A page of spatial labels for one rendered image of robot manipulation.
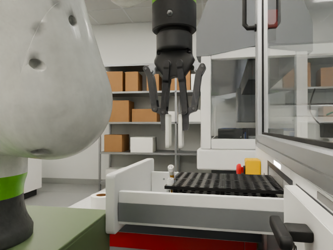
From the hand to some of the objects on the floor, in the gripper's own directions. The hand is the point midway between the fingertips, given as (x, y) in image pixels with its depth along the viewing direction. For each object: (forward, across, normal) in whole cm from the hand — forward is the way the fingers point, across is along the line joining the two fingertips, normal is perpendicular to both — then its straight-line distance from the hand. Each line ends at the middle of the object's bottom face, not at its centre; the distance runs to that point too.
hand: (174, 131), depth 60 cm
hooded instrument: (+102, -56, -177) cm, 211 cm away
